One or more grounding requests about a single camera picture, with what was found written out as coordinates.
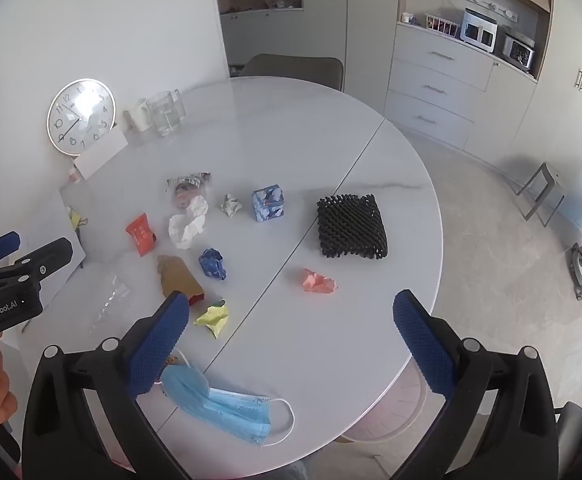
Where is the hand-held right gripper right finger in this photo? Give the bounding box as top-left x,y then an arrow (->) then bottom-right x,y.
392,289 -> 559,480

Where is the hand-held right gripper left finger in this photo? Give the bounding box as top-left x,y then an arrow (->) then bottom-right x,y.
22,290 -> 192,480

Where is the yellow paper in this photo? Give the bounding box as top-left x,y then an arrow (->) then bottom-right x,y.
193,299 -> 230,339

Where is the clear plastic bag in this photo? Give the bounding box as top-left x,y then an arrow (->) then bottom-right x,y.
88,272 -> 132,333

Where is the brown paper bag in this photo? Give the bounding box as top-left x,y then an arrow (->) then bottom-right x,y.
157,255 -> 205,306

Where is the blue face mask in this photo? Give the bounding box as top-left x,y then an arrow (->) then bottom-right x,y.
158,347 -> 295,447

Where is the white plastic bin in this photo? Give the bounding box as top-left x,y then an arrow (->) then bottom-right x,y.
338,360 -> 429,445

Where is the red snack packet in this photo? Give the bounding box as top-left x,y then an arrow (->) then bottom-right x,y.
125,213 -> 158,257

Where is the blue wrapper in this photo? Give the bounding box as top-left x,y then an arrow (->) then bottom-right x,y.
198,248 -> 228,281

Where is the pink paper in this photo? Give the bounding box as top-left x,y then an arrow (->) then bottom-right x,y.
302,268 -> 338,293

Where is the black foam mesh sleeve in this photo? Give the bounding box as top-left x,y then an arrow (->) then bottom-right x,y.
317,193 -> 388,260

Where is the clear printed plastic wrapper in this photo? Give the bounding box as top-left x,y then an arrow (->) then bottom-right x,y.
166,172 -> 213,211

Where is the blue printed paper box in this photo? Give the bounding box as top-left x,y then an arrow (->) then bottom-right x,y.
251,185 -> 287,222

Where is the white card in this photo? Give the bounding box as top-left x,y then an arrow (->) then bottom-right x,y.
73,130 -> 128,181

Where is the white mug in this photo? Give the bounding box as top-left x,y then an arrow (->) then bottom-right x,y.
122,98 -> 153,133

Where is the grey chair with black legs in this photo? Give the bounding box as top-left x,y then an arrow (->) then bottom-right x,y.
554,402 -> 582,461

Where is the clear glass mug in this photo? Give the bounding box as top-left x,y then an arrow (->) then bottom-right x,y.
146,89 -> 187,137

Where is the grey stool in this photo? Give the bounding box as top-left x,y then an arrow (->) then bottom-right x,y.
516,161 -> 566,227

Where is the grey cabinet drawer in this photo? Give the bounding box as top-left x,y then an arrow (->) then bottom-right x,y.
392,25 -> 495,92
383,91 -> 476,150
387,58 -> 490,123

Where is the grey upholstered chair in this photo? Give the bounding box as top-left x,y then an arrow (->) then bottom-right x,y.
239,54 -> 344,92

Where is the silver countertop appliance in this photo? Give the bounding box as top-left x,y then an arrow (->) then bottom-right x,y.
501,32 -> 536,72

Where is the grey built-in cabinet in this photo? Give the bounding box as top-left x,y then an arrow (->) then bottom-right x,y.
212,0 -> 582,201

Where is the white countertop oven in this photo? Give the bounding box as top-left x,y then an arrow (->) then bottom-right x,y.
460,8 -> 499,52

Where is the round white wall clock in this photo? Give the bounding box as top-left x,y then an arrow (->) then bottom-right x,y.
47,79 -> 116,156

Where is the white wire rack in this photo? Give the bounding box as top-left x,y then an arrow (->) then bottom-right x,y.
423,12 -> 461,37

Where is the white wall rail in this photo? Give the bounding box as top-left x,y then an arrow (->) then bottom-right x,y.
461,0 -> 519,22

